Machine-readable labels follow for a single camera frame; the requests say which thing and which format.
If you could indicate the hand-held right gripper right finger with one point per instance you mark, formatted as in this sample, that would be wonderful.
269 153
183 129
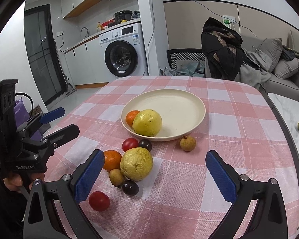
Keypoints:
220 176

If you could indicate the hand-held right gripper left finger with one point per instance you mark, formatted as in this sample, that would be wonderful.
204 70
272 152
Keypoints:
89 176

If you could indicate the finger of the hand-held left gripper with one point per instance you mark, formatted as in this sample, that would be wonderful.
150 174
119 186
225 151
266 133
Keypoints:
52 113
64 132

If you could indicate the small brown round fruit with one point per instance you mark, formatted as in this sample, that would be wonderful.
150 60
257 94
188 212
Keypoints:
188 144
115 177

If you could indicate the red cherry tomato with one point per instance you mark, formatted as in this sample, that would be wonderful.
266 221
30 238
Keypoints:
129 144
99 201

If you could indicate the orange mandarin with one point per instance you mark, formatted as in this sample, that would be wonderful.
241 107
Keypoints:
112 160
131 118

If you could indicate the wrinkled yellow guava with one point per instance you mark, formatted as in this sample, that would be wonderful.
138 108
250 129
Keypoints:
136 164

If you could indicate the cream round plate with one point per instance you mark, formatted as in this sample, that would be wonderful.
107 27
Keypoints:
177 109

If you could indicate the person's left forearm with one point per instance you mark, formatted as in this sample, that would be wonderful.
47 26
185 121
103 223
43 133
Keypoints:
2 211

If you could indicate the person's left hand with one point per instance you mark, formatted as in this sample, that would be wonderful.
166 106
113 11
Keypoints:
13 183

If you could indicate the purple plastic bag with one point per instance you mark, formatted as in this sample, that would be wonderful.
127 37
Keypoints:
21 109

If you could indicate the floor mop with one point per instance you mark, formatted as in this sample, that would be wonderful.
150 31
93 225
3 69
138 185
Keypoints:
69 86

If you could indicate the pink checked tablecloth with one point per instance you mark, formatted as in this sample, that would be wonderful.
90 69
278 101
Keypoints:
189 204

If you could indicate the dark purple cherry tomato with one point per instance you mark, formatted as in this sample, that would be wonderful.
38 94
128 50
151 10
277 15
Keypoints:
130 188
145 145

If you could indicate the black glass door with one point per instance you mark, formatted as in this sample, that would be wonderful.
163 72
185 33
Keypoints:
39 54

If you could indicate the white kitchen counter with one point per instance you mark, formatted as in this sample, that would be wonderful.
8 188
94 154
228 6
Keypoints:
87 57

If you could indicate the smooth yellow-green guava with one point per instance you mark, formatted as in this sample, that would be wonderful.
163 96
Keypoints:
147 123

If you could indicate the chrome kitchen faucet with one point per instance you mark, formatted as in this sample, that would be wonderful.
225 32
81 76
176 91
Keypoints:
85 31

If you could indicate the white washing machine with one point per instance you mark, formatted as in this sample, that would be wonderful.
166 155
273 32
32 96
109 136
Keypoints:
119 54

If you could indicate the marble side table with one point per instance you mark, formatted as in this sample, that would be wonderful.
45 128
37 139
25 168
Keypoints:
286 114

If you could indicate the yellow dish soap bottle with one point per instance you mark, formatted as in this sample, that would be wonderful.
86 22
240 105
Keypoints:
99 27

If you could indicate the red container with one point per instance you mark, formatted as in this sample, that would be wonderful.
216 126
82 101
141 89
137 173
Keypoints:
107 25

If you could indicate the grey sofa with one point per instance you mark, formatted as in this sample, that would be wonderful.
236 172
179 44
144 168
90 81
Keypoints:
284 87

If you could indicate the teal plastic bag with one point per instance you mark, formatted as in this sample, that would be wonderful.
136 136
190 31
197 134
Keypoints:
193 67

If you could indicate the black rice cooker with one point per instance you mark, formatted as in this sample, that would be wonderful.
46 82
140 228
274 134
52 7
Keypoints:
123 17

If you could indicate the black coat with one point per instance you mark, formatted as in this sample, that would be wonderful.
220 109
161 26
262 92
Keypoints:
221 52

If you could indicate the black white patterned basket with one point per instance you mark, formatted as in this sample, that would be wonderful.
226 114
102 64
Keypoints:
186 54

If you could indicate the flat grey pillow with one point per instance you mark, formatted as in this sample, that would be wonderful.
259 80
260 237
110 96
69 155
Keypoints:
287 68

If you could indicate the clear plastic bag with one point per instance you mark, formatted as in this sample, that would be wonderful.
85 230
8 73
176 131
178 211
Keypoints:
136 15

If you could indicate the large grey pillow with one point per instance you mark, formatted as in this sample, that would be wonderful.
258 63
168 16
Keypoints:
270 52

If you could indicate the dark clothes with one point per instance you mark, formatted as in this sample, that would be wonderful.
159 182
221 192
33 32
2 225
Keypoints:
290 53

